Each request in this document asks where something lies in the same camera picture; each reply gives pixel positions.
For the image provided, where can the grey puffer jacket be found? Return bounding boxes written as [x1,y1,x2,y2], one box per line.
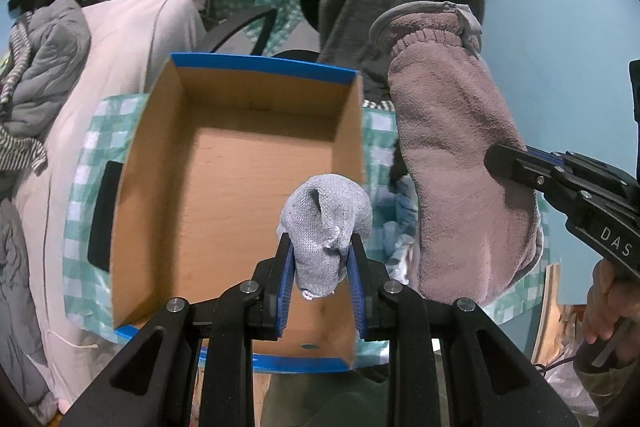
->
[0,0,92,138]

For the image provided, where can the grey quilted blanket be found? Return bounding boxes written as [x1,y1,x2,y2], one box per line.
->
[0,198,59,424]

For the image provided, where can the teal checked cloth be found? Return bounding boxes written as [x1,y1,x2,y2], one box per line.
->
[60,93,551,365]

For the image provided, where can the grey knit sock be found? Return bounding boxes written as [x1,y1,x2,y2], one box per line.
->
[276,174,373,303]

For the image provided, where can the black office chair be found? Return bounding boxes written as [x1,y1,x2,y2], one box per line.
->
[200,0,486,64]

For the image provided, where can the person's olive trousers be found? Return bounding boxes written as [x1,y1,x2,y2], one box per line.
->
[259,369,397,427]

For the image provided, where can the cardboard box with blue rim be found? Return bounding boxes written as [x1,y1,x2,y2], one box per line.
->
[110,52,366,370]

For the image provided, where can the clear plastic bag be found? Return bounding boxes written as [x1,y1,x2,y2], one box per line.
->
[544,349,601,415]

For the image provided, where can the grey white striped garment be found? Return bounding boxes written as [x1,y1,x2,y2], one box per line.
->
[0,23,48,174]

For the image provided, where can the grey striped clothes pile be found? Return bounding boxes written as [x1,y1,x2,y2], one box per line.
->
[12,0,207,410]

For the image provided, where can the person's right hand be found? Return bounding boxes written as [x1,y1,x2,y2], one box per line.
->
[582,259,640,344]

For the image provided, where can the blue white patterned cloth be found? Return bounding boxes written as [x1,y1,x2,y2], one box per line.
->
[369,177,420,290]

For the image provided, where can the wooden board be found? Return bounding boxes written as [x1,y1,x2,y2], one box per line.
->
[531,263,592,369]

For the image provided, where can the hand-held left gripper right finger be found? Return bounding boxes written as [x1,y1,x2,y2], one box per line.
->
[347,232,581,427]

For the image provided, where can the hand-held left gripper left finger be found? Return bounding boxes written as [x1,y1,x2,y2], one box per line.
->
[59,232,296,427]

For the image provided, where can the mauve fleece garment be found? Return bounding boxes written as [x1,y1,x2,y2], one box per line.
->
[369,1,543,305]

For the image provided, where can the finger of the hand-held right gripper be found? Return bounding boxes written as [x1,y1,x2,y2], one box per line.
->
[484,144,568,198]

